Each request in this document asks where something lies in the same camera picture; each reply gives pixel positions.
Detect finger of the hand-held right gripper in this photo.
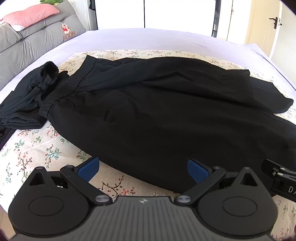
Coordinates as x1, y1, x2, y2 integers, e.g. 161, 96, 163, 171
262, 159, 296, 180

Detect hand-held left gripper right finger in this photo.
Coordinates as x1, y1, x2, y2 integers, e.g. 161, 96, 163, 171
174, 159, 270, 206

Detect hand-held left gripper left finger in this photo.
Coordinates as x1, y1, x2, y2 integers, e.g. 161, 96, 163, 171
25, 157, 111, 205

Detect black pants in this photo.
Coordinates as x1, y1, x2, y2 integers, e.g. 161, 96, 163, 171
38, 55, 296, 194

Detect floral printed blanket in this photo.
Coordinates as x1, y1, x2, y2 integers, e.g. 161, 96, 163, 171
0, 49, 296, 232

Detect black elastic-waist garment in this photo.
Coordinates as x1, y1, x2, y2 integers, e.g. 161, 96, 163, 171
0, 61, 70, 149

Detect grey headboard cushion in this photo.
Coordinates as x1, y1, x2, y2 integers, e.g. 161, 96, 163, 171
0, 0, 86, 90

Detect cream door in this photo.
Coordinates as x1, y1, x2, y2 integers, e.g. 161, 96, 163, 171
245, 0, 287, 59

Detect purple bed sheet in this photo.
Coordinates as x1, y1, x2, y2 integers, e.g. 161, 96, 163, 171
0, 28, 296, 93

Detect white door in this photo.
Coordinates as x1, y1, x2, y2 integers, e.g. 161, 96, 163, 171
227, 0, 246, 44

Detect sliding door wardrobe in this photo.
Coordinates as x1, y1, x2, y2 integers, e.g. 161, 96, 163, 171
89, 0, 219, 37

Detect pink striped pillow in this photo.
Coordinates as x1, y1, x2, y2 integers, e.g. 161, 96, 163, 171
3, 5, 60, 31

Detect green plush toy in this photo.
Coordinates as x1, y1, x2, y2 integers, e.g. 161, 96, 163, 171
40, 0, 64, 6

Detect dark door handle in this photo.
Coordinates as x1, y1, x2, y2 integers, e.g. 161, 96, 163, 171
269, 17, 283, 29

